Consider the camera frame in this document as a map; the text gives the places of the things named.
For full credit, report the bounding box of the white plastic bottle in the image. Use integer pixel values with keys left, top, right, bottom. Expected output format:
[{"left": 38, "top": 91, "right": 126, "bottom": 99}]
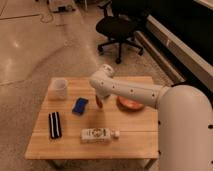
[{"left": 81, "top": 128, "right": 120, "bottom": 143}]

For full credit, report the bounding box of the white plastic cup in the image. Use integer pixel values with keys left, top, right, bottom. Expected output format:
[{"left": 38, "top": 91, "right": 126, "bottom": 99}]
[{"left": 48, "top": 78, "right": 68, "bottom": 100}]

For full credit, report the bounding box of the black office chair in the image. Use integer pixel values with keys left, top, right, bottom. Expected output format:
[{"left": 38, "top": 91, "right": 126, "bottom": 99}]
[{"left": 96, "top": 0, "right": 149, "bottom": 64}]

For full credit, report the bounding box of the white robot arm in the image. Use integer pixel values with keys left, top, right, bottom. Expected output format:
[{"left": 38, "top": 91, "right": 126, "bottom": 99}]
[{"left": 89, "top": 64, "right": 213, "bottom": 171}]

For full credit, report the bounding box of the blue sponge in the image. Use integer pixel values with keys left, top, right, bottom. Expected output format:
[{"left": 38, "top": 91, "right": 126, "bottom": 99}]
[{"left": 72, "top": 98, "right": 89, "bottom": 115}]

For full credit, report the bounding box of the wooden table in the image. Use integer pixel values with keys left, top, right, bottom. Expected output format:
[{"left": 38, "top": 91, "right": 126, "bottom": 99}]
[{"left": 25, "top": 77, "right": 159, "bottom": 160}]

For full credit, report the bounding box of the floor cable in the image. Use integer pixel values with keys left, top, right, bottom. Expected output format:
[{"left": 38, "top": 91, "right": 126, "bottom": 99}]
[{"left": 0, "top": 2, "right": 54, "bottom": 24}]

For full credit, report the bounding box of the orange ceramic bowl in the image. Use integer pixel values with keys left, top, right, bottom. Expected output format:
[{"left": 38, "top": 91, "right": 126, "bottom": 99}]
[{"left": 117, "top": 96, "right": 144, "bottom": 111}]

